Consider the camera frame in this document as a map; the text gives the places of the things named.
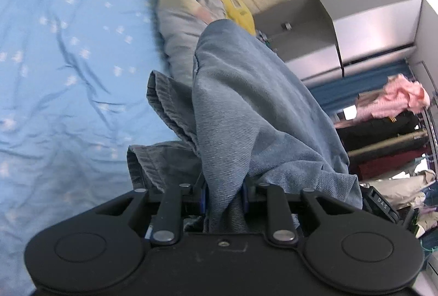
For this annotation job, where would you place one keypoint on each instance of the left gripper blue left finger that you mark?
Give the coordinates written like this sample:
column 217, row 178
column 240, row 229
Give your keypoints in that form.
column 178, row 202

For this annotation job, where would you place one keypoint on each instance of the blue curtain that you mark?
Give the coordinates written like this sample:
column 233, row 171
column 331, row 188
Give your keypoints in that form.
column 334, row 96

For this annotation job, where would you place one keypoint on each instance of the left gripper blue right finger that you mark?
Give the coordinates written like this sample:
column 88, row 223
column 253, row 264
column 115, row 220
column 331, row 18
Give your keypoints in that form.
column 268, row 203

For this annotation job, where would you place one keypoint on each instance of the light blue star bedsheet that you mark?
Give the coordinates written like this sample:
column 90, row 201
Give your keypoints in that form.
column 73, row 99

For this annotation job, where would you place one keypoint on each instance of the grey quilt duvet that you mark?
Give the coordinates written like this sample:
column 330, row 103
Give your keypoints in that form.
column 181, row 23

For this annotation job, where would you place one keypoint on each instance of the pink garment on rack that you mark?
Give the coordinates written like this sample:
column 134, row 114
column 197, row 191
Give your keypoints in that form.
column 399, row 94

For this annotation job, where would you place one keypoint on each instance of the dark hanging clothes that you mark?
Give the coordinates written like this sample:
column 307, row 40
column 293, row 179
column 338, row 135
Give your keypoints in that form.
column 379, row 146

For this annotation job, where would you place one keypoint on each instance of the grey wall cabinet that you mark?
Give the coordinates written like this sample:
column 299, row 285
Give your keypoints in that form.
column 325, row 40

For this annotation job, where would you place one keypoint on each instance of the yellow pillow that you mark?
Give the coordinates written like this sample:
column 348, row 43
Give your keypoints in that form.
column 237, row 11

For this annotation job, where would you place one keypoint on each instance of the blue denim jeans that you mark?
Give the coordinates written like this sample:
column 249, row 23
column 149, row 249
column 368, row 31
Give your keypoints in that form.
column 245, row 116

